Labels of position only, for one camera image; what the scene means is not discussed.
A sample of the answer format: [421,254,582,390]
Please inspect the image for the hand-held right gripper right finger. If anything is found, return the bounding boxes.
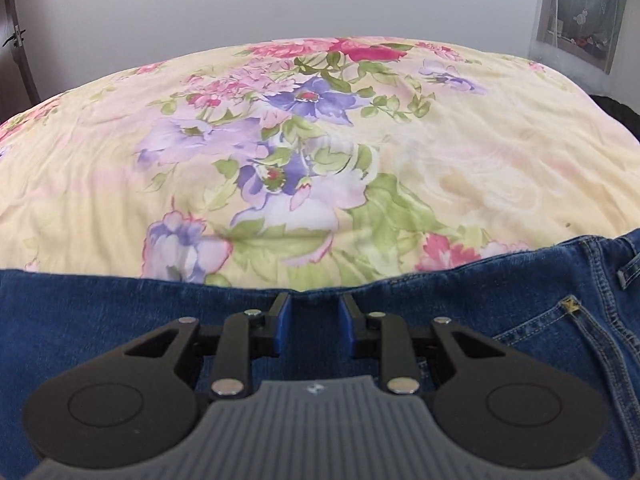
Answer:
[341,292,507,397]

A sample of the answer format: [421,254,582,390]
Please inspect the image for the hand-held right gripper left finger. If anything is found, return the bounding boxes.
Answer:
[122,292,291,402]

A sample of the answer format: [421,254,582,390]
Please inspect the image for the blue denim pants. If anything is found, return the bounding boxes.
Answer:
[0,227,640,480]

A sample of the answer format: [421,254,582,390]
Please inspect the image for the floral yellow bed sheet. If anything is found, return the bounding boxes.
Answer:
[0,35,640,292]

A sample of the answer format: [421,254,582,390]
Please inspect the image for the dark object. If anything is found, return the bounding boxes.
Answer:
[589,93,640,138]

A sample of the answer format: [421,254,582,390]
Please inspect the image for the dark door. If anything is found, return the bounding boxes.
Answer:
[4,0,42,107]

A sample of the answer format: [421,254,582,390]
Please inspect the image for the grey patterned curtain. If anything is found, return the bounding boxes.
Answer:
[536,0,630,76]

